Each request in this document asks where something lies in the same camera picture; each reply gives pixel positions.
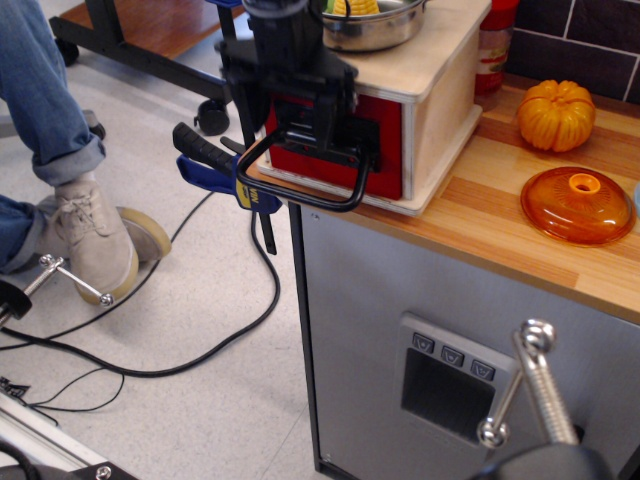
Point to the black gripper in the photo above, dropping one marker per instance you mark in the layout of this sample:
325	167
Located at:
319	89

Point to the red-fronted wooden drawer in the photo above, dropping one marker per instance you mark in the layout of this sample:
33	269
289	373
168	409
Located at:
369	160

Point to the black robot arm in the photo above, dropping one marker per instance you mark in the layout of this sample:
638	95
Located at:
287	56

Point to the plywood drawer box housing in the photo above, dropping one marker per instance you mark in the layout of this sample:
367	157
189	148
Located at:
431	78

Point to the blue black bar clamp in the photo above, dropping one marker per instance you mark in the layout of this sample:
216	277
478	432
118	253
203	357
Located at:
208	167

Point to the yellow toy corn cob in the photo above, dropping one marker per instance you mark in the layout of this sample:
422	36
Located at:
347	8

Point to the stainless steel pot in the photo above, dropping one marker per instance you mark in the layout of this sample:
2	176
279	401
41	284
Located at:
397	22

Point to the black wheeled wooden cart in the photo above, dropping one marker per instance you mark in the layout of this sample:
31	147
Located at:
149	36

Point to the red-capped spice jar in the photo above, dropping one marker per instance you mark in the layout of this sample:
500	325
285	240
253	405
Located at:
495	36

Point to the beige sneaker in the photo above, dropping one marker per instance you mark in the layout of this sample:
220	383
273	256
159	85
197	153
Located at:
104	244

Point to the silver toy kitchen cabinet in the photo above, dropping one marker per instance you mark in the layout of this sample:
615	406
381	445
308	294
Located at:
407	350

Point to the blue jeans leg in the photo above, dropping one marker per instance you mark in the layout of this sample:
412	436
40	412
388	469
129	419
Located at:
47	119

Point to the orange toy pumpkin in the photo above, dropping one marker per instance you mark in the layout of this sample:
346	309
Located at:
556	116

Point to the silver C-clamp screw left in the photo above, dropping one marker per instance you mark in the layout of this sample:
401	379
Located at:
16	302

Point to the silver c-clamp screw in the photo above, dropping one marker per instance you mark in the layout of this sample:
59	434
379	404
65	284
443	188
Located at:
16	302
532	342

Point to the orange glass pot lid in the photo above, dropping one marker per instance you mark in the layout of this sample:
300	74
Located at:
578	206

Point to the silver C-clamp screw right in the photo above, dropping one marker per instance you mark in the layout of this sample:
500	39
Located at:
532	342

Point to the aluminium frame rail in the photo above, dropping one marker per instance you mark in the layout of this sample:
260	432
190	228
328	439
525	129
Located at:
48	447

